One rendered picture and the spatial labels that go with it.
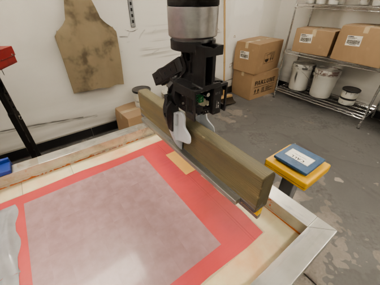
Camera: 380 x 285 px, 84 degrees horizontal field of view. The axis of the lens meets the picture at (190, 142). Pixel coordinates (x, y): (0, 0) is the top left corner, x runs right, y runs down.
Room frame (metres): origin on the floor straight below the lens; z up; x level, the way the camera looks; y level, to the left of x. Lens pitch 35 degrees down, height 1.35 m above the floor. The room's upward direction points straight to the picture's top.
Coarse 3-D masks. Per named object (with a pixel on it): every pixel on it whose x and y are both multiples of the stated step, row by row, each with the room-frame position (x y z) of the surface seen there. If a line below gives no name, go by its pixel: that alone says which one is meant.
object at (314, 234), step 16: (128, 128) 0.59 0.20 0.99; (144, 128) 0.59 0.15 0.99; (80, 144) 0.50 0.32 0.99; (96, 144) 0.50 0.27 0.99; (112, 144) 0.52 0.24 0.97; (32, 160) 0.43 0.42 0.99; (48, 160) 0.43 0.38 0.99; (64, 160) 0.45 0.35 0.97; (80, 160) 0.47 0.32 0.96; (16, 176) 0.38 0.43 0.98; (32, 176) 0.40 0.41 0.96; (272, 192) 0.32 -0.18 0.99; (272, 208) 0.29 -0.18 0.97; (288, 208) 0.28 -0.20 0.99; (304, 208) 0.28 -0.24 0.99; (288, 224) 0.26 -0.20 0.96; (304, 224) 0.24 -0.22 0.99; (320, 224) 0.24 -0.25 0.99; (304, 240) 0.21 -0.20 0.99; (320, 240) 0.21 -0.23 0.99; (288, 256) 0.18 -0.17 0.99; (304, 256) 0.18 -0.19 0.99; (272, 272) 0.15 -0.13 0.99; (288, 272) 0.15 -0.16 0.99
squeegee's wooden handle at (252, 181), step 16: (144, 96) 0.50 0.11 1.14; (144, 112) 0.51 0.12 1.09; (160, 112) 0.44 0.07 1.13; (160, 128) 0.44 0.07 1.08; (192, 128) 0.34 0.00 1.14; (208, 128) 0.34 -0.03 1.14; (192, 144) 0.34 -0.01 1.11; (208, 144) 0.30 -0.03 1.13; (224, 144) 0.29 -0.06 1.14; (208, 160) 0.30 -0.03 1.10; (224, 160) 0.27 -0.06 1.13; (240, 160) 0.25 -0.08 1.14; (256, 160) 0.25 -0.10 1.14; (224, 176) 0.26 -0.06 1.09; (240, 176) 0.24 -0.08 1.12; (256, 176) 0.22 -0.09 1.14; (272, 176) 0.22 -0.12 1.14; (240, 192) 0.23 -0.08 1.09; (256, 192) 0.21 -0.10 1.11; (256, 208) 0.21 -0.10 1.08
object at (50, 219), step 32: (128, 160) 0.47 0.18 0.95; (160, 160) 0.47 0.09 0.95; (32, 192) 0.35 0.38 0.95; (64, 192) 0.35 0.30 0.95; (96, 192) 0.35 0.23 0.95; (128, 192) 0.35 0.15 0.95; (160, 192) 0.35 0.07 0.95; (32, 224) 0.26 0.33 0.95; (64, 224) 0.26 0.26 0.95; (96, 224) 0.26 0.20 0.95; (32, 256) 0.20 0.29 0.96
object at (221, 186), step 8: (144, 120) 0.49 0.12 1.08; (152, 128) 0.45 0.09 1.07; (160, 136) 0.42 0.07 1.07; (168, 136) 0.41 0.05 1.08; (168, 144) 0.39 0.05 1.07; (176, 152) 0.36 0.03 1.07; (184, 152) 0.35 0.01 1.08; (192, 160) 0.32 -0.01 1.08; (200, 168) 0.30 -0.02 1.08; (208, 176) 0.28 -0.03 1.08; (216, 176) 0.28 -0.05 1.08; (216, 184) 0.26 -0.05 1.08; (224, 184) 0.26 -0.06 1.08; (224, 192) 0.24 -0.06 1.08; (232, 192) 0.24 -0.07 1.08; (232, 200) 0.23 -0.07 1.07
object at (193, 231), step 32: (192, 192) 0.35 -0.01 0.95; (128, 224) 0.26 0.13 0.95; (160, 224) 0.26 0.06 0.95; (192, 224) 0.26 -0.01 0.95; (224, 224) 0.26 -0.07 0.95; (64, 256) 0.20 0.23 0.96; (96, 256) 0.20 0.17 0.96; (128, 256) 0.20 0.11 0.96; (160, 256) 0.20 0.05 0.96; (192, 256) 0.20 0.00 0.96; (224, 256) 0.20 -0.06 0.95
